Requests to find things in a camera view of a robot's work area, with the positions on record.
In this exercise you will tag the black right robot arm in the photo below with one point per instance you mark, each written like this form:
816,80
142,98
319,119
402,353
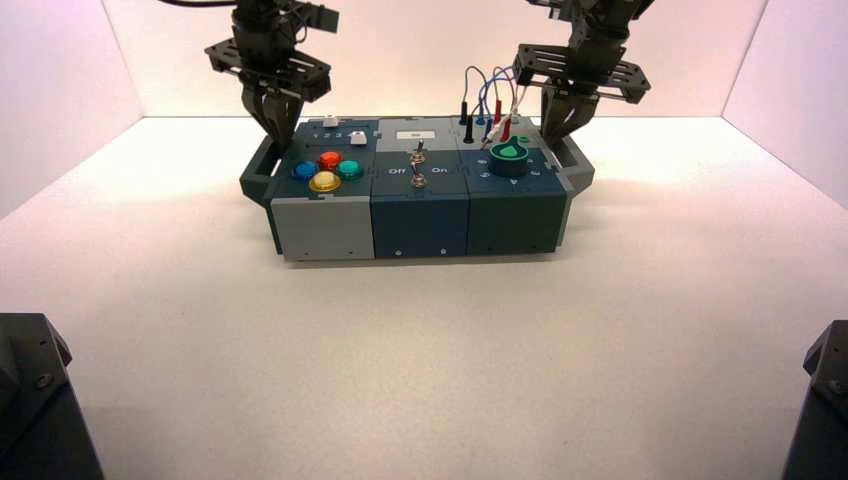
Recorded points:
616,10

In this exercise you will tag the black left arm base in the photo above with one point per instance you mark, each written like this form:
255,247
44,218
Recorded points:
33,411

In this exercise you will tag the dark modular control box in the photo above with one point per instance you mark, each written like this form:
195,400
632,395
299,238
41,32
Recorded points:
417,222

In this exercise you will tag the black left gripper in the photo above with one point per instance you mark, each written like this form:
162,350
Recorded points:
265,60

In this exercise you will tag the yellow dome push button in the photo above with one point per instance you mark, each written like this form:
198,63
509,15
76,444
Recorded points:
324,181

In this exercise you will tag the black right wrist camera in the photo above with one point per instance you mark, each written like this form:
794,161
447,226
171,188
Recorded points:
556,5

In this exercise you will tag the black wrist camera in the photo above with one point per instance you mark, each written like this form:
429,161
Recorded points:
316,16
556,5

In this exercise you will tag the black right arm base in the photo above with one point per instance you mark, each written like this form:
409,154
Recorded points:
821,411

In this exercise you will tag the teal dome push button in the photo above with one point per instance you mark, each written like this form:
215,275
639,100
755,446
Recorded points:
349,169

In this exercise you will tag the blue dome push button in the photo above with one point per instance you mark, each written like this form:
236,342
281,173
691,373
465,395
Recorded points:
305,170

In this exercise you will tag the red dome push button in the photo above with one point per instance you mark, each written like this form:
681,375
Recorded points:
329,160

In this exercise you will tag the black and green rotary knob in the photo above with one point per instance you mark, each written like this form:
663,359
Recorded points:
509,162

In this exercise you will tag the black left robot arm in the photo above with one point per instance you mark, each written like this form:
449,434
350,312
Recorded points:
258,8

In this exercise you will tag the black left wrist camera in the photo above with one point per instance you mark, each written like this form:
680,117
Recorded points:
316,16

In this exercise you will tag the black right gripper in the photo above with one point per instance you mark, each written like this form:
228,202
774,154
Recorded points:
590,69

